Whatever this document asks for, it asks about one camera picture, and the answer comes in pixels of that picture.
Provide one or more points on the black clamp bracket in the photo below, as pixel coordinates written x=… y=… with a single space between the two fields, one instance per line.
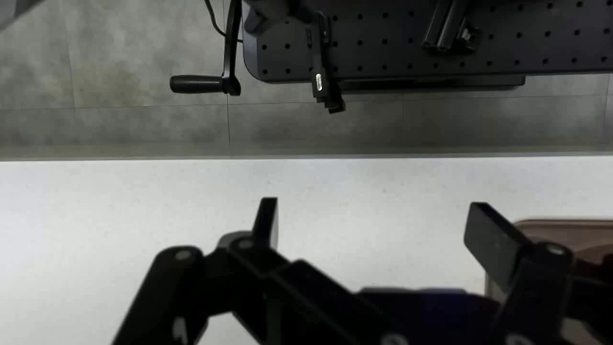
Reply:
x=321 y=63

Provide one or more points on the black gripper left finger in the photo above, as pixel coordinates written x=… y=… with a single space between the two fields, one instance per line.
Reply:
x=256 y=280

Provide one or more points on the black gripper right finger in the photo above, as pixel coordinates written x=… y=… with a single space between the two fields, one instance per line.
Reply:
x=511 y=255

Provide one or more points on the short black bracket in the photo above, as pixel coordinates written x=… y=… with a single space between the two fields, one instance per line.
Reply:
x=447 y=25

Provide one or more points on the black perforated mounting board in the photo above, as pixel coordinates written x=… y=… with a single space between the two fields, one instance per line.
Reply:
x=409 y=53

